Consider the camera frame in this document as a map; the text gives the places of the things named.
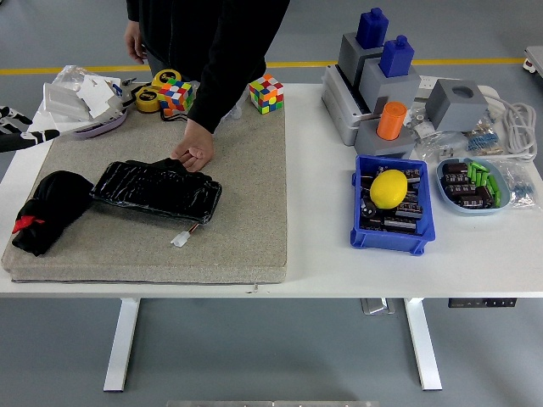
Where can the person's right hand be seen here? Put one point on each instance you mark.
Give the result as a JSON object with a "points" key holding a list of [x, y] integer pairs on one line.
{"points": [[134, 41]]}

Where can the person's left hand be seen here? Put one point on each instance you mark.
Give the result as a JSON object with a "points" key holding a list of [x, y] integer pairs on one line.
{"points": [[198, 146]]}

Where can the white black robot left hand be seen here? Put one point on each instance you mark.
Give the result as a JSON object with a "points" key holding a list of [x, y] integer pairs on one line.
{"points": [[8, 142]]}

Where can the black rag with red tag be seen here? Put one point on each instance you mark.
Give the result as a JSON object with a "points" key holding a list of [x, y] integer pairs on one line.
{"points": [[55, 199]]}

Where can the person's left forearm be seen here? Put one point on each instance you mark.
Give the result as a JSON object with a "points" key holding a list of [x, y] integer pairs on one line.
{"points": [[220, 97]]}

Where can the black desk control panel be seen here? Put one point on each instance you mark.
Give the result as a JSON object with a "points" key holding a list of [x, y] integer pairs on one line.
{"points": [[481, 303]]}

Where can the yellow tape measure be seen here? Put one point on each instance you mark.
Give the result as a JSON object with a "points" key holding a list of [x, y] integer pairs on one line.
{"points": [[146, 98], [165, 77]]}

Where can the clear plastic wrap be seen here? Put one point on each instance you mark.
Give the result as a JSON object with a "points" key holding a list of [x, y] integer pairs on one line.
{"points": [[235, 110]]}

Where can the colourful puzzle cube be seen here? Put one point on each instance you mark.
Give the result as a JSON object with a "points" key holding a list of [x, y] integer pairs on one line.
{"points": [[176, 95], [266, 94]]}

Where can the small black tool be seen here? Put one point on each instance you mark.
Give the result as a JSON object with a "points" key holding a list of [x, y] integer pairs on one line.
{"points": [[127, 99]]}

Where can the white torn card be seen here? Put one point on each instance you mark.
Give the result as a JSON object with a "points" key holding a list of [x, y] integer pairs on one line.
{"points": [[99, 95]]}

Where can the white plastic tray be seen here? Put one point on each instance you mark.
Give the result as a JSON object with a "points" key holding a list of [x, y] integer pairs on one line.
{"points": [[63, 102]]}

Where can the clear plastic bag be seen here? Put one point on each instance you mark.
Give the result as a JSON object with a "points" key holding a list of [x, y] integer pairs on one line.
{"points": [[70, 76]]}

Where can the grey-brown mat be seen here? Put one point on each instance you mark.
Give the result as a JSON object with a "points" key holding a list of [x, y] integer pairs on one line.
{"points": [[237, 212]]}

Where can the person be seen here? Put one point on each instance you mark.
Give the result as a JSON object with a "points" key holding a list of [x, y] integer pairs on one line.
{"points": [[220, 42]]}

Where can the purple rimmed plate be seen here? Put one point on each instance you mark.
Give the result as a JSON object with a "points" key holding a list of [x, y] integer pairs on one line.
{"points": [[102, 127]]}

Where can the dark brown capacitor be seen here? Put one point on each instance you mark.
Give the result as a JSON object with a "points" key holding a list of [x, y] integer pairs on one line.
{"points": [[475, 199], [412, 174], [410, 210], [368, 207], [399, 223], [460, 189], [454, 178], [454, 168]]}

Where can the orange cylinder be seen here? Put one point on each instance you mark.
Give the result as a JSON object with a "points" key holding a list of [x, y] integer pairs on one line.
{"points": [[390, 120]]}

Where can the yellow lemon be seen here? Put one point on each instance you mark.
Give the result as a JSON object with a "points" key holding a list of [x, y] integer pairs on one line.
{"points": [[388, 188]]}

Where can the low grey holder block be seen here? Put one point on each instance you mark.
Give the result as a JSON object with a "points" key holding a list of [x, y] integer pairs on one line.
{"points": [[403, 146]]}

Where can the blue plastic bin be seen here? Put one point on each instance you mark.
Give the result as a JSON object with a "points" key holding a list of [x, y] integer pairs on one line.
{"points": [[382, 243]]}

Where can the blue bottle-shaped block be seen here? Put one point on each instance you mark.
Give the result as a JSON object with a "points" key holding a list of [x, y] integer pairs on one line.
{"points": [[396, 57], [372, 27]]}

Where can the white table leg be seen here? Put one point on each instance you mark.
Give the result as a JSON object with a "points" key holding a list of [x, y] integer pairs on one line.
{"points": [[121, 343], [424, 343]]}

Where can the clear bag of small parts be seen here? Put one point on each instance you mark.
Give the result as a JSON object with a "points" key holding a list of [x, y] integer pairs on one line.
{"points": [[420, 125]]}

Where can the white power strip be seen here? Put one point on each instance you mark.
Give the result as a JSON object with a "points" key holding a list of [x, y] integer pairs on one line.
{"points": [[426, 82]]}

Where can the clear bag with plug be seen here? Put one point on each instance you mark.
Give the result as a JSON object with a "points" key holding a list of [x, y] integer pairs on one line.
{"points": [[441, 148]]}

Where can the grey block with round hole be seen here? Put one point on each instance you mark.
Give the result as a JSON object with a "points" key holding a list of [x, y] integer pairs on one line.
{"points": [[449, 112]]}

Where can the light blue dish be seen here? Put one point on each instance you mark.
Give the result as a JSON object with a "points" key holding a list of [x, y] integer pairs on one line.
{"points": [[449, 201]]}

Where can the green battery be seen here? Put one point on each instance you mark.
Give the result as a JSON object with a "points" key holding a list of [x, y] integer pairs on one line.
{"points": [[479, 165], [471, 173], [497, 198], [494, 186]]}

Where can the bag of blue resistors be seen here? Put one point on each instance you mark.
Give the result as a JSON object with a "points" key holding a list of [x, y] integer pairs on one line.
{"points": [[483, 142], [522, 188]]}

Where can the white wheeled cart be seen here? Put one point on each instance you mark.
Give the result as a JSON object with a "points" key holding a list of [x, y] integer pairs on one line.
{"points": [[534, 57]]}

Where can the light grey enclosure box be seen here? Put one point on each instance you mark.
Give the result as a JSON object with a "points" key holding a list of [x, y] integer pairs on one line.
{"points": [[339, 114]]}

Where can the metal bracket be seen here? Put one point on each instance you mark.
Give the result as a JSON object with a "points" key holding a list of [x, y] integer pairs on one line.
{"points": [[377, 306]]}

